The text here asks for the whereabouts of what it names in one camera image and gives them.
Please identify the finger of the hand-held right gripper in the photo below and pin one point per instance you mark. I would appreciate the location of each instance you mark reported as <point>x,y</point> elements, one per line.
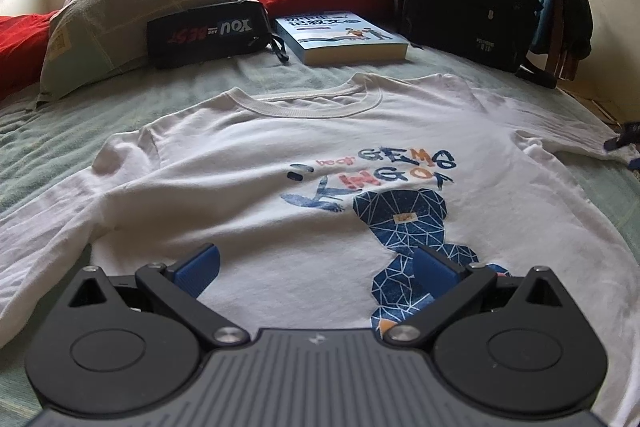
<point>627,139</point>

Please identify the white printed t-shirt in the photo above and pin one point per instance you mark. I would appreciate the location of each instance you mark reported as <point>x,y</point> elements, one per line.
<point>250,207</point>

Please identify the grey pillow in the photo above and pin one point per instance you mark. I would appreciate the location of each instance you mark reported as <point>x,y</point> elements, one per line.
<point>125,7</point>

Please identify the black zip pouch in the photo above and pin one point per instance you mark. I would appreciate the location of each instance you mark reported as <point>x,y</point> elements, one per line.
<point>205,34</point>

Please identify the blue paperback book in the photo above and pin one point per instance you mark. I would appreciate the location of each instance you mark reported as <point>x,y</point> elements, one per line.
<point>340,37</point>

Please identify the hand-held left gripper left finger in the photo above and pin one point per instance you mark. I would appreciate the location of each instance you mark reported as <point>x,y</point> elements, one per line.
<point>196,268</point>

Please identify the teal garment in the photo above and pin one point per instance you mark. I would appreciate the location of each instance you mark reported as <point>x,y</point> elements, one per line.
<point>565,12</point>

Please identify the green checked blanket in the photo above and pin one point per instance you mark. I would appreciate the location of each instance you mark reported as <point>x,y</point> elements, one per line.
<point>50,132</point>

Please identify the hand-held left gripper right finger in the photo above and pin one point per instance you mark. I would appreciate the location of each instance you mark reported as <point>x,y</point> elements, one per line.
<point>435,272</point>

